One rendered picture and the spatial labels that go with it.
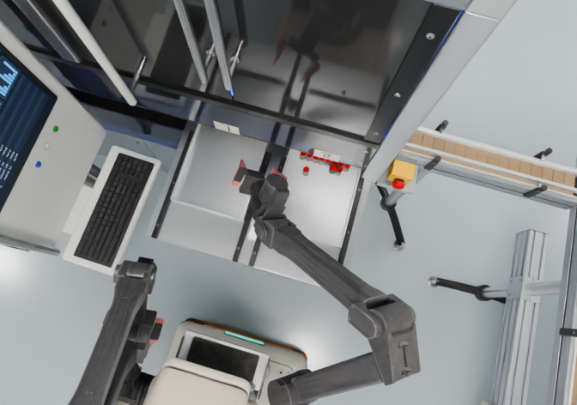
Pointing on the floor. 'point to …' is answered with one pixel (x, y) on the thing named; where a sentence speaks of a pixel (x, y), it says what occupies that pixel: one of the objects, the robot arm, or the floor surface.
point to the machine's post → (450, 62)
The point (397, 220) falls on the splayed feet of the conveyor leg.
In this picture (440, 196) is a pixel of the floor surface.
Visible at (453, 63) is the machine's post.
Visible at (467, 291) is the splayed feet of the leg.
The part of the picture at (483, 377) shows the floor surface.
